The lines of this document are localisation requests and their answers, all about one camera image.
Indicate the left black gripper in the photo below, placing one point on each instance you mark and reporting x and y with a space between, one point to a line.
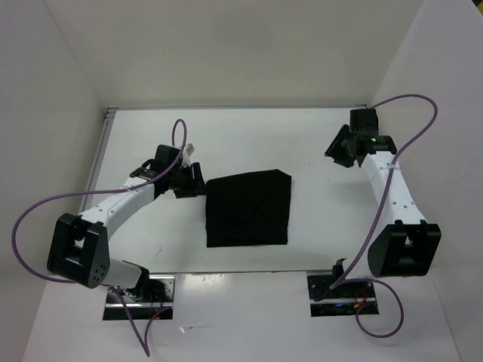
199 187

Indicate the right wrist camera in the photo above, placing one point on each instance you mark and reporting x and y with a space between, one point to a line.
364 121

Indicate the black skirt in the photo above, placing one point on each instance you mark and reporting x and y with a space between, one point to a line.
248 209

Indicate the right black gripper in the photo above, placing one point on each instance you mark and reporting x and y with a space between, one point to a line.
333 150

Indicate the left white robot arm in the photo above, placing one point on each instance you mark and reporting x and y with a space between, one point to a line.
80 248

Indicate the metal base plate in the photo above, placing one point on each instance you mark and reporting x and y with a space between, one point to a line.
344 300
157 302

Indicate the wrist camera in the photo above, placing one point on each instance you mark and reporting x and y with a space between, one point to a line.
165 156
364 121

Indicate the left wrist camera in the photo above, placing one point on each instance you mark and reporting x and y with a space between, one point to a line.
165 156

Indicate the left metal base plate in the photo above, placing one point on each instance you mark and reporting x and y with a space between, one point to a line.
157 302

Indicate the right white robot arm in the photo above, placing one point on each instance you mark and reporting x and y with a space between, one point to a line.
401 242

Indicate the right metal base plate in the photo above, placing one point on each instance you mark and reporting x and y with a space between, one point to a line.
344 300

